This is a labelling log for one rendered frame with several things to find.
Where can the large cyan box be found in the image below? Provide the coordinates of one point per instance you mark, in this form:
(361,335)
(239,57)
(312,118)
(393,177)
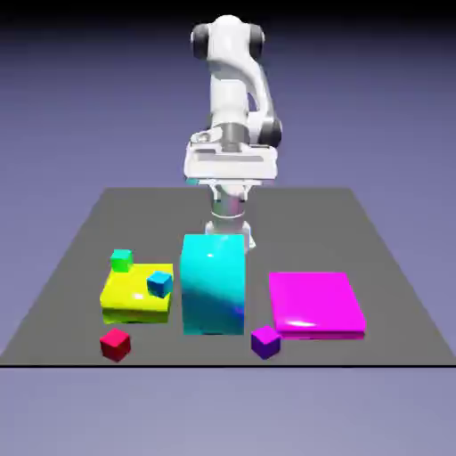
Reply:
(213,285)

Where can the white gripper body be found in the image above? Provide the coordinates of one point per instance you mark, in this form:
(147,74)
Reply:
(230,166)

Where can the small blue cube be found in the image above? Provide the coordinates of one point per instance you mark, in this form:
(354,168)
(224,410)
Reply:
(160,283)

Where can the large magenta box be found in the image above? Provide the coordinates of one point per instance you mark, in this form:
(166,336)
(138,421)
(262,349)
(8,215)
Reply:
(313,302)

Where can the small red cube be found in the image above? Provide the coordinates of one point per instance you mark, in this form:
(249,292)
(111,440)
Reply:
(115,344)

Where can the large yellow box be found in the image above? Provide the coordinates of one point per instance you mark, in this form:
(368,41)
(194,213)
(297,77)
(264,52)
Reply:
(132,298)

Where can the small purple cube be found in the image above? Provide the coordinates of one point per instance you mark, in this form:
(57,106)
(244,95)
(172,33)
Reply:
(265,342)

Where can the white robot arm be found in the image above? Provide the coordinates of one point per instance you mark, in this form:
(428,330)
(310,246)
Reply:
(231,92)

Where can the small green cube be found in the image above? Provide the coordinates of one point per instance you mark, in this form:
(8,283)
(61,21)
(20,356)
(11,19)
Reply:
(121,260)

